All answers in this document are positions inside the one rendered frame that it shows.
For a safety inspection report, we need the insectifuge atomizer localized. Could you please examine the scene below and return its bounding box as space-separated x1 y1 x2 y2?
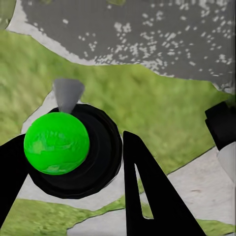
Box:
24 77 123 200

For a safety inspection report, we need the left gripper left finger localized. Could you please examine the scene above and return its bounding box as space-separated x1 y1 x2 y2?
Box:
0 134 29 228

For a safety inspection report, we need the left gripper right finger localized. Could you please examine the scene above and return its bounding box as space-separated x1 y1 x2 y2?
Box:
122 131 206 236

